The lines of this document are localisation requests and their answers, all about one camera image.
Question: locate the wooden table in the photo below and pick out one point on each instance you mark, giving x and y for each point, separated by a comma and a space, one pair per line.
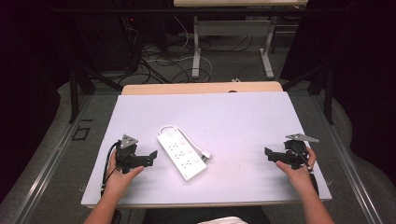
199, 88

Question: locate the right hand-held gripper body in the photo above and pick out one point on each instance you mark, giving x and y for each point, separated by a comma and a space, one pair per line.
294, 155

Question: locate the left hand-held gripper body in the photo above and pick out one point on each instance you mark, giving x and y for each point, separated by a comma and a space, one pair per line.
127, 155

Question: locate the dark equipment cabinet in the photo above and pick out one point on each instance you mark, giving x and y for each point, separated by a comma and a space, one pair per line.
106, 40

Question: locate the person's right hand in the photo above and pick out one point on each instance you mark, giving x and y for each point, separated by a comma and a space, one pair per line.
300, 177

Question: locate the person's left hand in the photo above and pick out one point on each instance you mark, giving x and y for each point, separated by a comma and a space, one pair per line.
117, 182

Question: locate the black curtain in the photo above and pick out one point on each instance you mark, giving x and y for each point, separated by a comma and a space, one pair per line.
370, 77
28, 77

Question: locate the metal floor rail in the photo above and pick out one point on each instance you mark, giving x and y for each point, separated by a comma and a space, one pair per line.
46, 168
351, 174

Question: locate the black horizontal bar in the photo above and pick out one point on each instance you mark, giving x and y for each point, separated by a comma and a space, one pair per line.
186, 11

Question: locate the white desk with metal legs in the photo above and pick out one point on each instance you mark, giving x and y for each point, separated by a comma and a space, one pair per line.
233, 28

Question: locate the black metal stand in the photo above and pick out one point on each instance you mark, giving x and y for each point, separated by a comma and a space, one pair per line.
74, 93
328, 93

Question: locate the white plug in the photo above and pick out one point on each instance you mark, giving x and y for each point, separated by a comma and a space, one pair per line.
206, 155

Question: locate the white table mat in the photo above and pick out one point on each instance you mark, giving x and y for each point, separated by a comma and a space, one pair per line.
236, 124

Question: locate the white power strip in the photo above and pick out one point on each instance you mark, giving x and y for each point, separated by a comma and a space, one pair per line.
182, 155

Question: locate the person's white shirt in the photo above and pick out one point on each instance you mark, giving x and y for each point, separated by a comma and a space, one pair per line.
222, 221

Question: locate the person's dark pants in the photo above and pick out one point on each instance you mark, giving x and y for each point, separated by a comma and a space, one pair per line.
174, 216

